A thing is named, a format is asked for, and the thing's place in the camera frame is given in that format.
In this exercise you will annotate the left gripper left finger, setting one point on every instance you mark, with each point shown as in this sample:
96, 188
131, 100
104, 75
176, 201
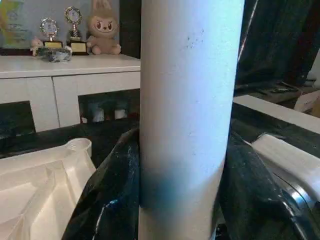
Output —
107, 195

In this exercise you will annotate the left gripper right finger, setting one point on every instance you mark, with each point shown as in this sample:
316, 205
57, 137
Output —
250, 200

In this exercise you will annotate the white plastic table top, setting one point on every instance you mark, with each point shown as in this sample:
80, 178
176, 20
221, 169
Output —
37, 187

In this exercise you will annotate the white plastic table leg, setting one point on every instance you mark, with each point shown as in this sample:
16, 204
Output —
187, 100

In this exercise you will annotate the white mug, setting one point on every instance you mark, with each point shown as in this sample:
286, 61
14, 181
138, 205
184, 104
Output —
120, 113

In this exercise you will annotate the white furniture panel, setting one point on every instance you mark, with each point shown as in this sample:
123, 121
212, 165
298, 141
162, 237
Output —
275, 110

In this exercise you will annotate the cardboard box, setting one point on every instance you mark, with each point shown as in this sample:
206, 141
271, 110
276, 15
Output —
310, 102

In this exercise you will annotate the white sideboard cabinet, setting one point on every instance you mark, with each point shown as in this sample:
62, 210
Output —
62, 82

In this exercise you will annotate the dark curtain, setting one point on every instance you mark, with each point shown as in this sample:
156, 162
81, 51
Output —
275, 37

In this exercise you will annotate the beige plush toy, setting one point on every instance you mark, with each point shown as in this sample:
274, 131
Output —
102, 30

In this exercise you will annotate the gold trophy black base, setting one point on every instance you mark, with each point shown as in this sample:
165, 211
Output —
75, 32
50, 30

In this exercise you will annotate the small pink plush toy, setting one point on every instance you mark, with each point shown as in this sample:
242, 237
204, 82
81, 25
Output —
36, 45

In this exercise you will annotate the framed certificate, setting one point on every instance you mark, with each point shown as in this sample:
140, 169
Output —
15, 25

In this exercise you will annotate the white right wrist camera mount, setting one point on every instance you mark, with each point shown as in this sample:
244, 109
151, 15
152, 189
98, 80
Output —
287, 160

